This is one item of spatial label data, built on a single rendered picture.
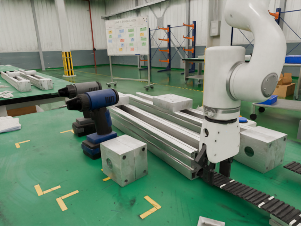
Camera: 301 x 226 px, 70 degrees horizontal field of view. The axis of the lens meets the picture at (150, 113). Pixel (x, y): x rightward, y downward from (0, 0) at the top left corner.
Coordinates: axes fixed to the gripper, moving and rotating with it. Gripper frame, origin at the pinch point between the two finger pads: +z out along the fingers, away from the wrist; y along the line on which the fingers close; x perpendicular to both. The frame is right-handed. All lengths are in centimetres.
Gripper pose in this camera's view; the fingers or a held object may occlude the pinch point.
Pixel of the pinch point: (217, 173)
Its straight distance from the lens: 61.0
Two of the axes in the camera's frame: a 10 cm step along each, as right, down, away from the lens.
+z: 0.3, 9.6, 2.9
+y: 8.5, -1.8, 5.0
